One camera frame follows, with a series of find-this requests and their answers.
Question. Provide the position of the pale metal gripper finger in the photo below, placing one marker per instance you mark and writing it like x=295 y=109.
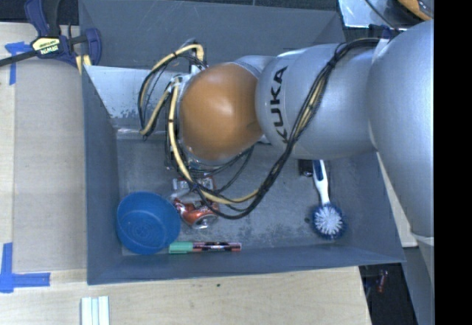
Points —
x=180 y=185
x=206 y=183

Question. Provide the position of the crushed orange drink can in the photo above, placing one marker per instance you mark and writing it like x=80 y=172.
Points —
x=197 y=216

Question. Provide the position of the blue bowl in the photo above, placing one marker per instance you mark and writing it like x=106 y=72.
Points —
x=147 y=224

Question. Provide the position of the black marker with green cap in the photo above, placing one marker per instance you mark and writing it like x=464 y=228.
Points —
x=210 y=247

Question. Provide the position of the grey metal bin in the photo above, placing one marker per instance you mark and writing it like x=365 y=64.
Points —
x=280 y=220

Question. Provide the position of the small black box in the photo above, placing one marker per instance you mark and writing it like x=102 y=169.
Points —
x=305 y=168

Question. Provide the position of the blue and white dish brush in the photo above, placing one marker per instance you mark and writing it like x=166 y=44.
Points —
x=328 y=220

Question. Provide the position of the pale wood board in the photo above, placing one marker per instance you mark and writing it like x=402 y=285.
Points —
x=48 y=168

